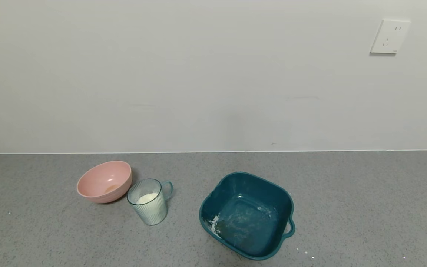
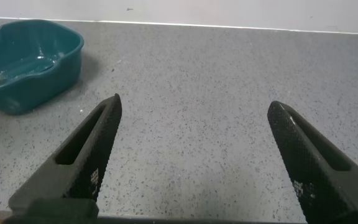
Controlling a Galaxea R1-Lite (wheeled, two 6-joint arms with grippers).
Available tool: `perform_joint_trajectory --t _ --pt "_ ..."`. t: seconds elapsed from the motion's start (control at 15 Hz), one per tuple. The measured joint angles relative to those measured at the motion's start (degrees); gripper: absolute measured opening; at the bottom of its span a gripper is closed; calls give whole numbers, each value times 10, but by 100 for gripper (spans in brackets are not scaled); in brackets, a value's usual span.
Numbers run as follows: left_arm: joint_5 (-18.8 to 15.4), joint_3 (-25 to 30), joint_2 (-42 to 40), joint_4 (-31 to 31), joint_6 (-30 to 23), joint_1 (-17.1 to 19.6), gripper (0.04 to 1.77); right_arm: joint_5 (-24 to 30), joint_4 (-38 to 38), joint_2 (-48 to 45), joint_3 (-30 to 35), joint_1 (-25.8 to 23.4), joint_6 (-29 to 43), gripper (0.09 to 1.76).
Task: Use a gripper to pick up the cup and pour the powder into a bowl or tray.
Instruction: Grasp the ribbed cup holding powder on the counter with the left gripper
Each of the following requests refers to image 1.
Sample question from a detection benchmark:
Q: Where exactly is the clear ribbed cup with handle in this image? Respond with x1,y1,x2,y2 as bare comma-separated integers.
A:
127,178,173,226

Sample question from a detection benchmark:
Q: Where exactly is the teal square plastic basin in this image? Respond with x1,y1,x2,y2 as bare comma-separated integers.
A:
199,171,295,261

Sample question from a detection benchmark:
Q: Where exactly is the white wall socket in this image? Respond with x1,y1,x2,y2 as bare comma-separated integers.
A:
370,19,411,55

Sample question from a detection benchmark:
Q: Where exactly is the white powder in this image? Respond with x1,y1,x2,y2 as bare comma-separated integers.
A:
136,193,159,205

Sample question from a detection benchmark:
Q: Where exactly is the pink plastic bowl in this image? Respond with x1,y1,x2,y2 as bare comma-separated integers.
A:
76,161,133,204

